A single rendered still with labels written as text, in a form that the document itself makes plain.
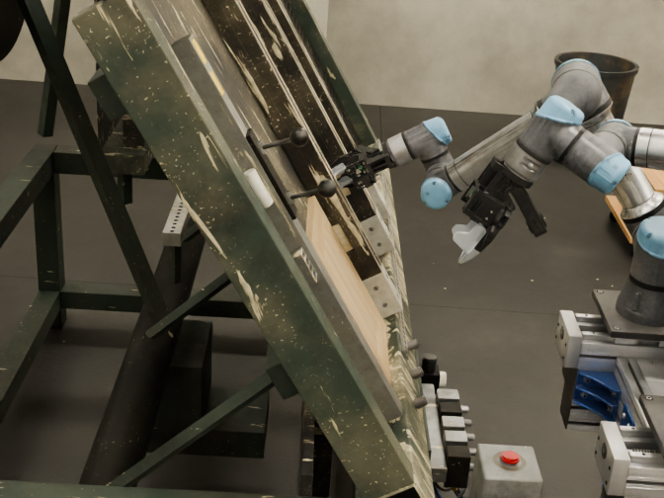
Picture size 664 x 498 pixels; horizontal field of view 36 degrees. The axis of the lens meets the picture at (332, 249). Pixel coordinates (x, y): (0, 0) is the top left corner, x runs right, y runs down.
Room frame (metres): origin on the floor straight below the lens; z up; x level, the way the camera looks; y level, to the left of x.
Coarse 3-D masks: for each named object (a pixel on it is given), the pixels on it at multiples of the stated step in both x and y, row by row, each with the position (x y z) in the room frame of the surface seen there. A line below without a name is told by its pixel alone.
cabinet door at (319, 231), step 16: (320, 208) 2.35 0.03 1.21; (320, 224) 2.26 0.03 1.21; (320, 240) 2.17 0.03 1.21; (336, 240) 2.34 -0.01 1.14; (320, 256) 2.09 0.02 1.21; (336, 256) 2.26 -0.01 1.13; (336, 272) 2.17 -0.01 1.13; (352, 272) 2.32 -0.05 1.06; (352, 288) 2.24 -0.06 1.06; (352, 304) 2.15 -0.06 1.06; (368, 304) 2.31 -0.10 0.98; (368, 320) 2.22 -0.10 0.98; (368, 336) 2.12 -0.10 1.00; (384, 336) 2.29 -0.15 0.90; (384, 352) 2.20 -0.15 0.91; (384, 368) 2.11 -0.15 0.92
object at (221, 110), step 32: (192, 64) 1.93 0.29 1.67; (224, 96) 1.95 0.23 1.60; (224, 128) 1.93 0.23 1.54; (256, 160) 1.93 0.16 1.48; (288, 224) 1.93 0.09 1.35; (320, 288) 1.93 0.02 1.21; (352, 320) 1.96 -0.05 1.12; (352, 352) 1.94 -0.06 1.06; (384, 384) 1.94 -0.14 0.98; (384, 416) 1.94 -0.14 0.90
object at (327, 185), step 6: (324, 180) 1.90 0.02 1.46; (330, 180) 1.91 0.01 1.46; (318, 186) 1.90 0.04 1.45; (324, 186) 1.89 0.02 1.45; (330, 186) 1.89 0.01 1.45; (336, 186) 1.91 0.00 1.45; (288, 192) 1.95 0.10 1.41; (306, 192) 1.93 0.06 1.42; (312, 192) 1.92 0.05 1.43; (318, 192) 1.90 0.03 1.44; (324, 192) 1.89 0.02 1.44; (330, 192) 1.89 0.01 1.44; (288, 198) 1.95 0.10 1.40; (294, 198) 1.94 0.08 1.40
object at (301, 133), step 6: (294, 132) 1.89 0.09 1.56; (300, 132) 1.89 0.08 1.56; (306, 132) 1.90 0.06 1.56; (288, 138) 1.91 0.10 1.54; (294, 138) 1.89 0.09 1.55; (300, 138) 1.89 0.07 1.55; (306, 138) 1.89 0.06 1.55; (258, 144) 1.94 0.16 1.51; (264, 144) 1.95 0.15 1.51; (270, 144) 1.94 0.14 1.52; (276, 144) 1.93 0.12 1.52; (294, 144) 1.89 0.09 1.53; (300, 144) 1.89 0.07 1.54; (264, 150) 1.95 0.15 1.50
